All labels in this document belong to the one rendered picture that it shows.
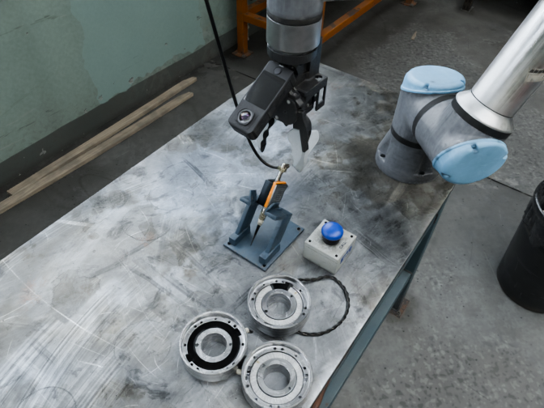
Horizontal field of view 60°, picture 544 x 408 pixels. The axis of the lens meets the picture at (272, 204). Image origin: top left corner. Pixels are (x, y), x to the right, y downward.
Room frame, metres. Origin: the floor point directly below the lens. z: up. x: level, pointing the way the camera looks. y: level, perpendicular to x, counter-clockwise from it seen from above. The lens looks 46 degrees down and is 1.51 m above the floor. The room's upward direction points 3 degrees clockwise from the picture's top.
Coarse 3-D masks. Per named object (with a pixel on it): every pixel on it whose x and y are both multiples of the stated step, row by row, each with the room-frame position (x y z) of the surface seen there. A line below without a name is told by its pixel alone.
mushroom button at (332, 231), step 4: (324, 224) 0.56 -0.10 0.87; (328, 224) 0.56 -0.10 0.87; (332, 224) 0.56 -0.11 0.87; (336, 224) 0.56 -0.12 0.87; (324, 228) 0.55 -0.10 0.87; (328, 228) 0.55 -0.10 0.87; (332, 228) 0.55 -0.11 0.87; (336, 228) 0.55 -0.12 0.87; (340, 228) 0.55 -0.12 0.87; (324, 232) 0.54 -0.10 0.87; (328, 232) 0.54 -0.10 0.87; (332, 232) 0.54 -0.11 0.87; (336, 232) 0.54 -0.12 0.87; (340, 232) 0.54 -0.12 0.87; (324, 236) 0.54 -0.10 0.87; (328, 236) 0.53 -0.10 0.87; (332, 236) 0.53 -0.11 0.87; (336, 236) 0.53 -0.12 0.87; (340, 236) 0.53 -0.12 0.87
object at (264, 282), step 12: (264, 276) 0.46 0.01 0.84; (276, 276) 0.47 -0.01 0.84; (288, 276) 0.46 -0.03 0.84; (252, 288) 0.44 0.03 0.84; (300, 288) 0.45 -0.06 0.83; (252, 300) 0.42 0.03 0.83; (264, 300) 0.42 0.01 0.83; (276, 300) 0.44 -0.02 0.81; (288, 300) 0.43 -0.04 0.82; (252, 312) 0.39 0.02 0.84; (264, 312) 0.40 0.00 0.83; (288, 312) 0.40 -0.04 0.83; (264, 324) 0.37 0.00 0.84; (300, 324) 0.38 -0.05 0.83; (276, 336) 0.36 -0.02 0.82
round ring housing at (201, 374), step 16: (192, 320) 0.37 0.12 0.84; (208, 320) 0.38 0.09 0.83; (224, 320) 0.38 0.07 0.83; (208, 336) 0.36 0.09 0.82; (224, 336) 0.35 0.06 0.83; (240, 336) 0.35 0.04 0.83; (224, 352) 0.33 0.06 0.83; (240, 352) 0.33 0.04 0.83; (192, 368) 0.29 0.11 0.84; (224, 368) 0.30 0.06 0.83
